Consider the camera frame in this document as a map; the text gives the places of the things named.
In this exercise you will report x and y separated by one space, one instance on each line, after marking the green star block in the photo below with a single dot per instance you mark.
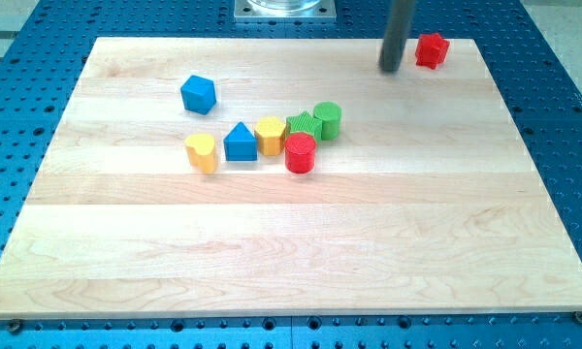
304 123

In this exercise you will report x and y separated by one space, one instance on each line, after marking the red star block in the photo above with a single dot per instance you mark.
431 50

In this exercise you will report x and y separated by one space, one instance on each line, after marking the red cylinder block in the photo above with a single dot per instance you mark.
300 150

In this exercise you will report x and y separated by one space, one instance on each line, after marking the yellow hexagon block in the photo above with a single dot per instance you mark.
270 135

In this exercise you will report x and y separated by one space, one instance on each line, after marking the blue triangle block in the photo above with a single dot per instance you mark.
240 144

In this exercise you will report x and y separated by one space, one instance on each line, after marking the green cylinder block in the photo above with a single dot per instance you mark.
329 113

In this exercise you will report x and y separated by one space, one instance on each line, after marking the yellow heart block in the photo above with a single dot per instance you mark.
201 152

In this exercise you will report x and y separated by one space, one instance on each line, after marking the light wooden board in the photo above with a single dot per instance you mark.
426 202

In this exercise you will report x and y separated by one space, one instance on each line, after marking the blue cube block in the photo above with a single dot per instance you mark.
198 95

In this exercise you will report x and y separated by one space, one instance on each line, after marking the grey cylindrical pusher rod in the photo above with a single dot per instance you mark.
396 33

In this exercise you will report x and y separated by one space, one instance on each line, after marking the blue perforated metal table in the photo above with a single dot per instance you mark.
49 48

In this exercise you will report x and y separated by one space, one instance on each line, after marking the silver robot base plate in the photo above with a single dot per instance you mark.
284 10

